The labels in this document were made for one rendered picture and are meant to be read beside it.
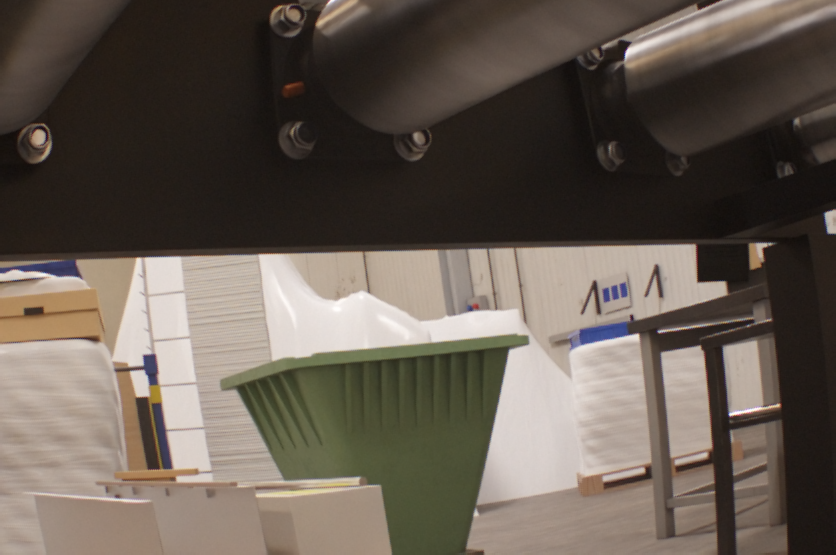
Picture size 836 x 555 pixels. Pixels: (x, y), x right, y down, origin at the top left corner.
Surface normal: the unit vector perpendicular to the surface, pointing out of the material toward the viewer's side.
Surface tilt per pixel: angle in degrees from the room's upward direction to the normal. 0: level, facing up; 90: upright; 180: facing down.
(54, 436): 103
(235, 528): 90
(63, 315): 90
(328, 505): 90
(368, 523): 90
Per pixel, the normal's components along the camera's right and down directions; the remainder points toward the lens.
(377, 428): 0.45, -0.02
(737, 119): -0.22, 0.89
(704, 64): -0.79, 0.17
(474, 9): -0.63, 0.52
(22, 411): 0.22, 0.00
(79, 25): 0.26, 0.96
